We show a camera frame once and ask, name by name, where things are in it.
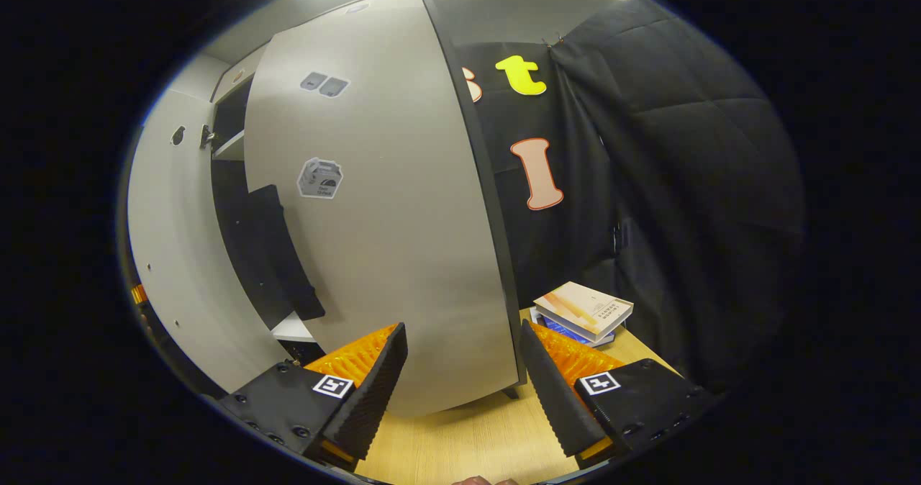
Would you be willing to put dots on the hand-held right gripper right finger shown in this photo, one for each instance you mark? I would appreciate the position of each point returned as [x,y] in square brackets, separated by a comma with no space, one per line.
[554,395]

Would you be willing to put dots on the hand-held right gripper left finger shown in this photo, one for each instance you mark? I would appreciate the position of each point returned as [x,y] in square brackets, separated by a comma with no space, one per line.
[367,399]

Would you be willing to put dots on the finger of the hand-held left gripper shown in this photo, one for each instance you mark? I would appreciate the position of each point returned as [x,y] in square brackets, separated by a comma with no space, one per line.
[139,295]

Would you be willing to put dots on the white shoe cabinet door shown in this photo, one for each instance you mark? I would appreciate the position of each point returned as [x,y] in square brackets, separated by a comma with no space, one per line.
[173,255]
[403,219]

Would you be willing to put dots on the grey cabinet drawer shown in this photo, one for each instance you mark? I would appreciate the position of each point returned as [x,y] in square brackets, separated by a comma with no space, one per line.
[241,75]

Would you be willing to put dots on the blue book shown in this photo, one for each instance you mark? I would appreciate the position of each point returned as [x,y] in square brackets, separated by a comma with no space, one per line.
[557,329]

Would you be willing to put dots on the beige book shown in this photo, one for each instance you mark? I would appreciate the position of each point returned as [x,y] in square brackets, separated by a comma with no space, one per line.
[586,305]

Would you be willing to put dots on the black backdrop cloth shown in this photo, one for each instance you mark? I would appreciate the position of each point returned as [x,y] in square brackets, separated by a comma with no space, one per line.
[683,183]

